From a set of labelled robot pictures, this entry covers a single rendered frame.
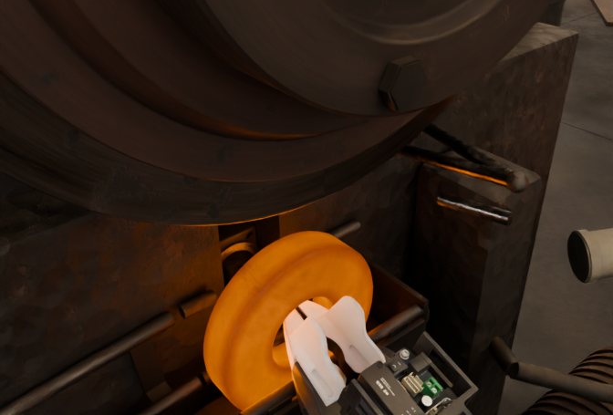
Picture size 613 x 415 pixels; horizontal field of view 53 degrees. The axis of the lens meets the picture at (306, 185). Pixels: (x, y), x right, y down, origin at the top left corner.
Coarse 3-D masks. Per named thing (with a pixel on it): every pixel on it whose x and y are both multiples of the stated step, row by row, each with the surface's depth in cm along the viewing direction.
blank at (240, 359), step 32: (256, 256) 47; (288, 256) 47; (320, 256) 48; (352, 256) 50; (224, 288) 47; (256, 288) 45; (288, 288) 47; (320, 288) 49; (352, 288) 52; (224, 320) 46; (256, 320) 46; (224, 352) 45; (256, 352) 47; (224, 384) 47; (256, 384) 49
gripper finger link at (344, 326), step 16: (304, 304) 51; (336, 304) 48; (352, 304) 46; (304, 320) 50; (320, 320) 50; (336, 320) 49; (352, 320) 47; (336, 336) 49; (352, 336) 48; (368, 336) 47; (336, 352) 49; (352, 352) 48; (368, 352) 47; (352, 368) 47
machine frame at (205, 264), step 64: (512, 64) 67; (448, 128) 64; (512, 128) 72; (0, 192) 43; (384, 192) 62; (0, 256) 39; (64, 256) 42; (128, 256) 45; (192, 256) 49; (384, 256) 66; (0, 320) 41; (64, 320) 44; (128, 320) 48; (192, 320) 52; (0, 384) 43; (128, 384) 50
